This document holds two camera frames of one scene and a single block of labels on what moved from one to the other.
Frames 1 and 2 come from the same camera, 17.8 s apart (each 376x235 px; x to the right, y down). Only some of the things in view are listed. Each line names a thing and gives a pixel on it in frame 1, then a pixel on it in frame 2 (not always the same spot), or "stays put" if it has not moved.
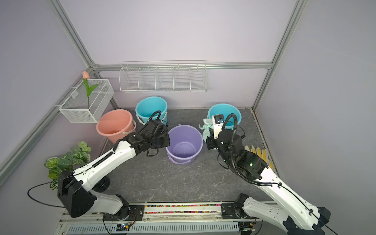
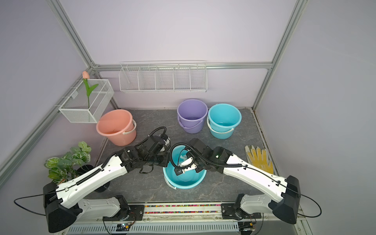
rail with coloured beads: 158,211 stays put
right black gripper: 211,143 to 198,169
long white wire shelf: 164,76 stays put
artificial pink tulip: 86,76 stays put
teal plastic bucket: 148,105 to 189,180
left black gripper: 167,142 to 165,162
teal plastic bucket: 225,109 stays put
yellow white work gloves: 263,154 stays put
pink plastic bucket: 113,123 stays put
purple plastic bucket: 186,141 to 191,113
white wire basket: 74,105 stays put
